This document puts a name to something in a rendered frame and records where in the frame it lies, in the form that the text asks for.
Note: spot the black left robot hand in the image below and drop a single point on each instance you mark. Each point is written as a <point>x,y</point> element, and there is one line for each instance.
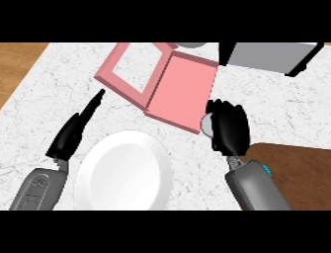
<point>69,131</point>

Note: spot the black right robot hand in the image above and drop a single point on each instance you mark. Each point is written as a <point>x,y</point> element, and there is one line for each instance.
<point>229,126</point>

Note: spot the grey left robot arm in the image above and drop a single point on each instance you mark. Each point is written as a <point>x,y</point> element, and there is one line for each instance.
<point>41,187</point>

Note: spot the pink cardboard box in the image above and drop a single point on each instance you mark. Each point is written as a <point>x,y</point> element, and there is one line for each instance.
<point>172,84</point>

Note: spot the brown wooden cutting board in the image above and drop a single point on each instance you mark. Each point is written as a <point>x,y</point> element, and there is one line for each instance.
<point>309,174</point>

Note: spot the white oval plate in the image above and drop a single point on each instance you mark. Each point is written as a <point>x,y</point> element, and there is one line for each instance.
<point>123,171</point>

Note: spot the grey and black appliance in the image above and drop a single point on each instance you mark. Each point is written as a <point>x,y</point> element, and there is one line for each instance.
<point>269,56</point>

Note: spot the grey round object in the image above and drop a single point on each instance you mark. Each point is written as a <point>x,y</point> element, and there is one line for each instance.
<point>191,45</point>

